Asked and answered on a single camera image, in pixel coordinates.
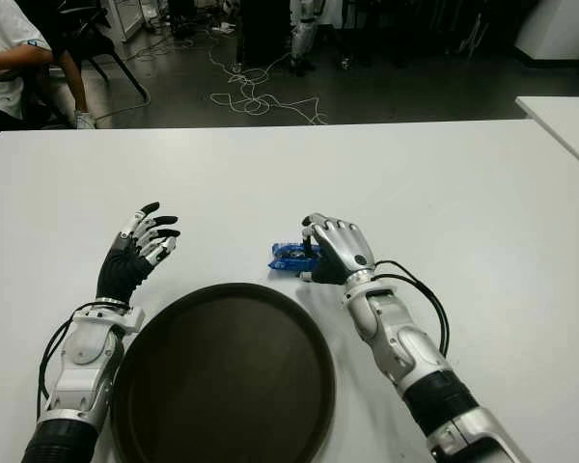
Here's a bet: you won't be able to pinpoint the round dark brown tray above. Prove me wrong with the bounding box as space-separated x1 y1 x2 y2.
110 283 338 463

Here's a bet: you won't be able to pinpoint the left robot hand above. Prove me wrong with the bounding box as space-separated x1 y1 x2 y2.
96 201 181 308

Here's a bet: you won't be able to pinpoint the white display cabinet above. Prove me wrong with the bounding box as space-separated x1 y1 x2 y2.
98 0 147 44

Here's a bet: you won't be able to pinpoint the black chair with sled legs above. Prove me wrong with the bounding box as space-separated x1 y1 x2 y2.
47 0 152 127

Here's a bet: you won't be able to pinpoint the white humanoid robot legs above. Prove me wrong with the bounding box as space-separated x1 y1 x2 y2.
289 0 327 77

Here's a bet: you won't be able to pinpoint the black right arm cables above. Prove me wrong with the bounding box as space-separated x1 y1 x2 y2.
375 259 452 359

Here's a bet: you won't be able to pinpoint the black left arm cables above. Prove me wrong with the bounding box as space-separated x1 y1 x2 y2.
36 302 100 421

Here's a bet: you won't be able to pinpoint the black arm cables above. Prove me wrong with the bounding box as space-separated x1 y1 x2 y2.
375 259 452 359
36 302 100 421

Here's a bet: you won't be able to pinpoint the black chair with armrest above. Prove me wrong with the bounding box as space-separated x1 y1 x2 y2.
0 62 73 129

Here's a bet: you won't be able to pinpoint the black cabinet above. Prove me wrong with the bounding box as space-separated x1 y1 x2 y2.
238 0 294 68

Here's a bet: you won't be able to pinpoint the white cable on floor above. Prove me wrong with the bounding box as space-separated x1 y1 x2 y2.
207 28 330 126

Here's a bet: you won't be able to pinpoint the person in white shirt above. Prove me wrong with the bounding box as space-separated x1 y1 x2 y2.
0 0 97 149

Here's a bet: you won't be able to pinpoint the blue Oreo packet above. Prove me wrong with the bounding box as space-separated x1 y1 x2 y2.
267 238 322 279

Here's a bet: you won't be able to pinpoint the white block with black base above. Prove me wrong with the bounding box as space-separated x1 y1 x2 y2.
513 0 579 63

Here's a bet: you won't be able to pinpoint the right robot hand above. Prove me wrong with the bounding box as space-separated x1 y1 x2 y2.
296 212 378 286

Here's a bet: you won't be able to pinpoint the white side table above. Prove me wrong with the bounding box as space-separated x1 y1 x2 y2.
514 95 579 177

